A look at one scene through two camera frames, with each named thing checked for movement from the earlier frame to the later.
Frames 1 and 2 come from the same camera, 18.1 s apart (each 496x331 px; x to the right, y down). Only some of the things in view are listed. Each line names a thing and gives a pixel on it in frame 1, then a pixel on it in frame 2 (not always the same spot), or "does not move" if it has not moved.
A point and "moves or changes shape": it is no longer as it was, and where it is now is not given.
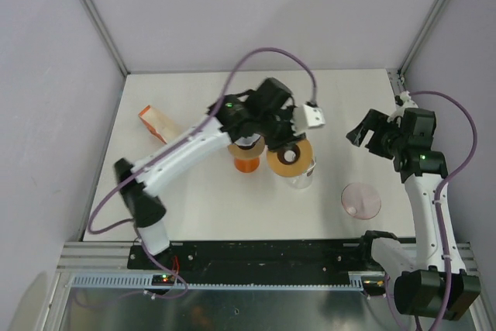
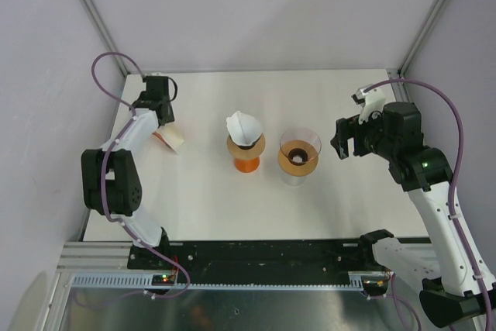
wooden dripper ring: [253, 152] does not move
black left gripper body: [276, 129] -> [170, 117]
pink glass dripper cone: [360, 201] -> [300, 146]
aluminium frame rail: [97, 257] does not move
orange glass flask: [247, 165] does not move
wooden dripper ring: [301, 165] moves or changes shape
